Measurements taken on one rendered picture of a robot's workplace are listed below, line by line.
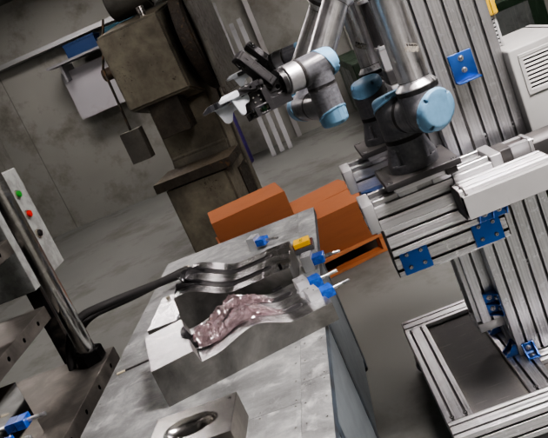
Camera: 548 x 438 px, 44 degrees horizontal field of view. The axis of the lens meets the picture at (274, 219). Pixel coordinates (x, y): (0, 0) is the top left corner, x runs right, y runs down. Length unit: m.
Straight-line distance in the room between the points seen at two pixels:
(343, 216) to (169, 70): 1.95
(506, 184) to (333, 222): 2.41
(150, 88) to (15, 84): 5.00
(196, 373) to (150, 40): 3.92
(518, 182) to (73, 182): 8.79
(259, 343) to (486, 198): 0.73
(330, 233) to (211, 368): 2.57
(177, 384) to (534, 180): 1.10
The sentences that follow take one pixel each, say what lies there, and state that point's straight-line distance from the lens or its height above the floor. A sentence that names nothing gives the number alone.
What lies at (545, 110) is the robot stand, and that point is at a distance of 2.24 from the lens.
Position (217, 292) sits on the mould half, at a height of 0.90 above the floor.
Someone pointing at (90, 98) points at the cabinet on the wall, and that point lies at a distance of 9.68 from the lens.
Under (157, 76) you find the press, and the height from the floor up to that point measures 1.55.
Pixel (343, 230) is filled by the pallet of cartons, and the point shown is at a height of 0.24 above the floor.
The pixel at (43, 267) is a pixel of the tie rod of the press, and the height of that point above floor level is 1.16.
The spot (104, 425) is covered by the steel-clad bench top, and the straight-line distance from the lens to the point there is 1.93.
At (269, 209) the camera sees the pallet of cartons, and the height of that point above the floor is 0.58.
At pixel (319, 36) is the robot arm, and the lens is 1.89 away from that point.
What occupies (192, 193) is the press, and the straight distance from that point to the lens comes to 5.55.
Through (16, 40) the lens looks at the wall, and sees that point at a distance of 10.25.
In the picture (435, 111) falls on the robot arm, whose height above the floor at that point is 1.20.
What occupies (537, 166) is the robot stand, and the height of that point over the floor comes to 0.95.
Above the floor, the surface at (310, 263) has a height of 0.83.
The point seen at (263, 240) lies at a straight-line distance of 2.65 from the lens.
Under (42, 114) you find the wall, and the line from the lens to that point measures 10.24.
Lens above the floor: 1.57
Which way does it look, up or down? 15 degrees down
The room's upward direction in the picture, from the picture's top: 24 degrees counter-clockwise
